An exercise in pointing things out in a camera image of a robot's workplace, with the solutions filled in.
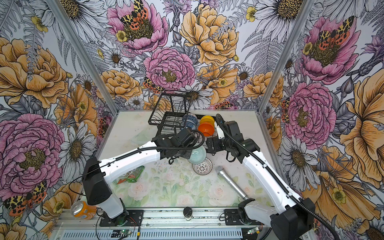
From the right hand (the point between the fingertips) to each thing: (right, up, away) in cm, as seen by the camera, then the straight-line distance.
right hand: (215, 145), depth 77 cm
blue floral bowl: (-15, +11, +29) cm, 35 cm away
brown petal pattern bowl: (-5, -15, +12) cm, 20 cm away
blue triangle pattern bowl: (-13, +16, +33) cm, 39 cm away
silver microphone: (+5, -16, +9) cm, 19 cm away
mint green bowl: (-9, -6, +6) cm, 12 cm away
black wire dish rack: (-31, +19, +37) cm, 51 cm away
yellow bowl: (-2, +14, +27) cm, 31 cm away
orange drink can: (-60, -27, -10) cm, 67 cm away
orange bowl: (-2, +8, +27) cm, 28 cm away
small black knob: (-13, -28, -10) cm, 33 cm away
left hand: (-16, -4, +2) cm, 16 cm away
